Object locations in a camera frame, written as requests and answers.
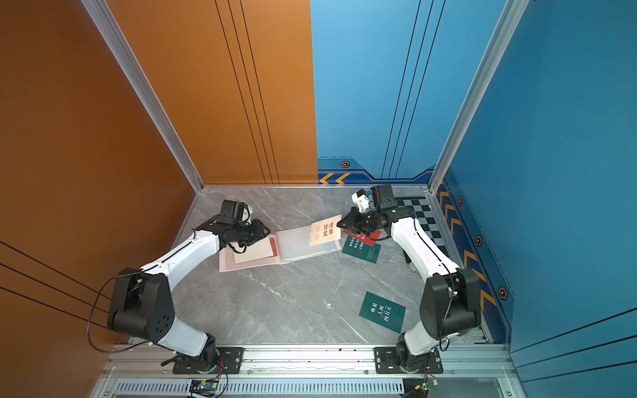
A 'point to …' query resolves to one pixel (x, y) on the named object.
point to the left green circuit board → (207, 387)
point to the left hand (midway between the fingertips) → (270, 228)
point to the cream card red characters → (326, 230)
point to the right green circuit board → (427, 384)
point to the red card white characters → (274, 246)
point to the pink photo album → (292, 245)
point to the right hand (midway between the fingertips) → (339, 224)
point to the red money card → (370, 239)
